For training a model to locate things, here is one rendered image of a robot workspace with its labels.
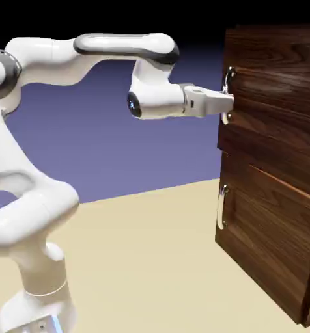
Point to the dark wood cabinet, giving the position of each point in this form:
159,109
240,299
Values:
274,52

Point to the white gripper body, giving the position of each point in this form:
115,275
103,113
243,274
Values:
217,102

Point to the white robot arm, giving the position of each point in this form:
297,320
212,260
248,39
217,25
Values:
40,59

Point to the large dark wood cabinet door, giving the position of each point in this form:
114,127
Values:
272,109

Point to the small dark wood cabinet door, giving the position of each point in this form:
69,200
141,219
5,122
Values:
264,234

